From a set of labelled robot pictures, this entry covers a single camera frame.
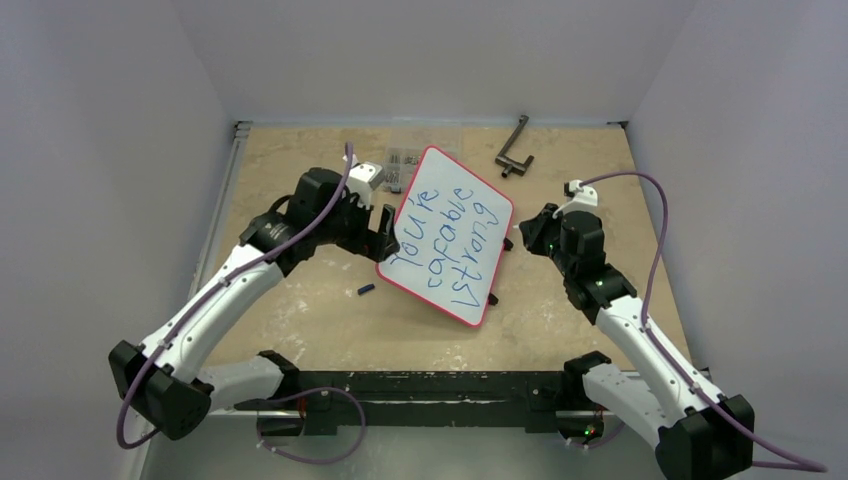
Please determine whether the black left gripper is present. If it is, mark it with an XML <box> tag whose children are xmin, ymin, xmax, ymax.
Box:
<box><xmin>315</xmin><ymin>188</ymin><xmax>398</xmax><ymax>262</ymax></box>

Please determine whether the pink framed whiteboard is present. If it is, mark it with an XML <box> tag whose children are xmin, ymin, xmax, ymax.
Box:
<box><xmin>376</xmin><ymin>146</ymin><xmax>514</xmax><ymax>328</ymax></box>

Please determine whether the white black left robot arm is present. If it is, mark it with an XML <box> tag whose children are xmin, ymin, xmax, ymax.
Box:
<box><xmin>108</xmin><ymin>162</ymin><xmax>399</xmax><ymax>440</ymax></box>

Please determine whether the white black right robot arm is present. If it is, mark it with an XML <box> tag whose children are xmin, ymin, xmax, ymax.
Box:
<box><xmin>519</xmin><ymin>203</ymin><xmax>755</xmax><ymax>479</ymax></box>

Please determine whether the clear plastic screw box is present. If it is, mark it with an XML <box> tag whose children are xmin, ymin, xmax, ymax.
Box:
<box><xmin>382</xmin><ymin>119</ymin><xmax>463</xmax><ymax>194</ymax></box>

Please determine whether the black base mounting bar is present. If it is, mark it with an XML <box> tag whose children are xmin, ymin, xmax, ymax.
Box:
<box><xmin>235</xmin><ymin>371</ymin><xmax>616</xmax><ymax>440</ymax></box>

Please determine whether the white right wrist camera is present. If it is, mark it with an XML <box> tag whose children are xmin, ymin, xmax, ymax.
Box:
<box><xmin>553</xmin><ymin>180</ymin><xmax>599</xmax><ymax>218</ymax></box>

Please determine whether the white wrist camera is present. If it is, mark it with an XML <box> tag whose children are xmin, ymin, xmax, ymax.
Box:
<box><xmin>553</xmin><ymin>180</ymin><xmax>599</xmax><ymax>218</ymax></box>
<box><xmin>345</xmin><ymin>154</ymin><xmax>386</xmax><ymax>210</ymax></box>

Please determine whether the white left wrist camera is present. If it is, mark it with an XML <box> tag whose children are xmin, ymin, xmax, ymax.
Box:
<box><xmin>345</xmin><ymin>154</ymin><xmax>386</xmax><ymax>210</ymax></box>

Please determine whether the black metal bracket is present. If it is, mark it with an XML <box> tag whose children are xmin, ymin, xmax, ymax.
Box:
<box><xmin>495</xmin><ymin>114</ymin><xmax>537</xmax><ymax>179</ymax></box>

